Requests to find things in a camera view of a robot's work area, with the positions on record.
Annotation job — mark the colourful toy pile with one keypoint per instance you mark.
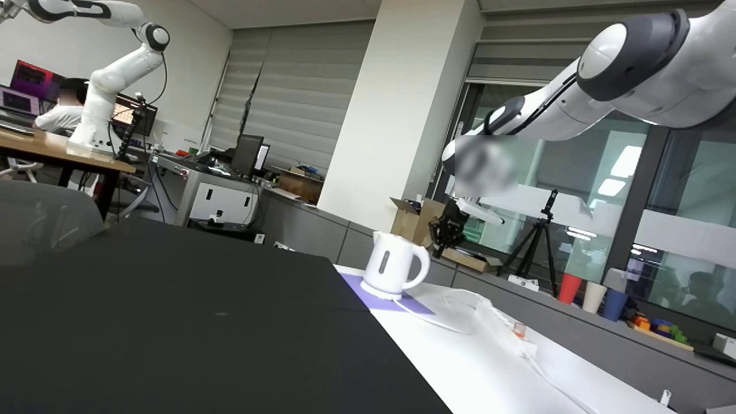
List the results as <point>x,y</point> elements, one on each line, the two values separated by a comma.
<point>659,330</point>

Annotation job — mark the purple mat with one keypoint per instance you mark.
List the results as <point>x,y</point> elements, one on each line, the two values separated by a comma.
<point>382,299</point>

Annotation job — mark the brown box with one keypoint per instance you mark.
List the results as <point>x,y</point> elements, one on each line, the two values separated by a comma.
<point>300,186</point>

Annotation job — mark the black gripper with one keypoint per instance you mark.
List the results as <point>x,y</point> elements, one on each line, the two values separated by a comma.
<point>453,219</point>

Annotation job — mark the person in white shirt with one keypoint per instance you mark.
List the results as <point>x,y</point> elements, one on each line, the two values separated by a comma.
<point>63,111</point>

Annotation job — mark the open cardboard box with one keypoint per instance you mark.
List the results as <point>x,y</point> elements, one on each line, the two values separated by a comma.
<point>414,221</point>

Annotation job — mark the white power strip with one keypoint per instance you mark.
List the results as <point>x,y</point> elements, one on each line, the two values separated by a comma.
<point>554,372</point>

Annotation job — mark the black computer monitor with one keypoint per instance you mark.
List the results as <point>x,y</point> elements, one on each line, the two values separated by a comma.
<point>246,155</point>

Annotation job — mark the monitor with magenta screen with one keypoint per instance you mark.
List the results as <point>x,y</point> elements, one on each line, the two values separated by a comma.
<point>30,76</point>

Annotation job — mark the large black board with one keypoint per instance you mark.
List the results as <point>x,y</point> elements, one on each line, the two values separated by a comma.
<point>192,330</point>

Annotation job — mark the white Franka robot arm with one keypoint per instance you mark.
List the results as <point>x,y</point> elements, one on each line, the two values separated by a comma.
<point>645,69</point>

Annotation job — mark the grey window blind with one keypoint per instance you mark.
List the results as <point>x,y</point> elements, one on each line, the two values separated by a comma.
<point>300,93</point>

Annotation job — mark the white drawer cabinet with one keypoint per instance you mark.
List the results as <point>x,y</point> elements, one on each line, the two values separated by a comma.
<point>221,200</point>

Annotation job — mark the black camera tripod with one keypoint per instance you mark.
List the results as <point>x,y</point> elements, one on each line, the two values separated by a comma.
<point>537,244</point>

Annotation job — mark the wooden desk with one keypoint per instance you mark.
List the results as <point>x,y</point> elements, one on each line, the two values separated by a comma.
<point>70,157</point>

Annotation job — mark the red cup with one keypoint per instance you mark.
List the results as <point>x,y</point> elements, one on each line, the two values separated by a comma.
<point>569,290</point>

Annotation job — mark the blue cup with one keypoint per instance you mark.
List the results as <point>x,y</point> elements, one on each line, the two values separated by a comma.
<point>614,304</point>

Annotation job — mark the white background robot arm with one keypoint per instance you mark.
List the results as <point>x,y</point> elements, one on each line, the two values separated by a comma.
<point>116,71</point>

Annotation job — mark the flat cardboard piece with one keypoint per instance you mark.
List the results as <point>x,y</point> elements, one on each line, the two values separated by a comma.
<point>465,259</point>

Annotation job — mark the white cup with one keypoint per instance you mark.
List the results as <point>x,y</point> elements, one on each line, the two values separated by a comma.
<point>593,297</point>

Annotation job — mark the grey mesh office chair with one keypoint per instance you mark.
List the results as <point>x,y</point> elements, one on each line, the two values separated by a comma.
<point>41,219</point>

